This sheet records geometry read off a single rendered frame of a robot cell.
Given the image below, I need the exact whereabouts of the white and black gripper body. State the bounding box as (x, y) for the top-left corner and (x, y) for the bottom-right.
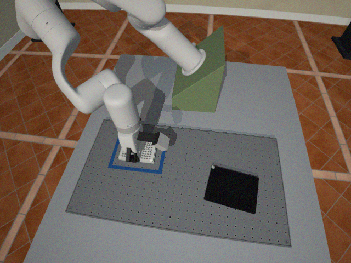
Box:
(118, 123), (143, 153)

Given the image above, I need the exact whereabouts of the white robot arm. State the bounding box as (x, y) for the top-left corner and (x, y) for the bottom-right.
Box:
(15, 0), (206, 151)

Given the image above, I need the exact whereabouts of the blue taped rectangle outline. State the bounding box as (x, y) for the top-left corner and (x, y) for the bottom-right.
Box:
(108, 138), (166, 174)

